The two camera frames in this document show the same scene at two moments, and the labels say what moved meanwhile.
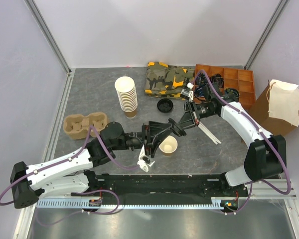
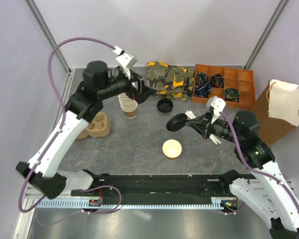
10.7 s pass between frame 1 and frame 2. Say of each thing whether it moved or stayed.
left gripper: moved
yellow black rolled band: stayed
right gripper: moved
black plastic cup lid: moved
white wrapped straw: stayed
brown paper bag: stayed
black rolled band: stayed
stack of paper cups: stayed
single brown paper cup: moved
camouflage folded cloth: stayed
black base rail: stayed
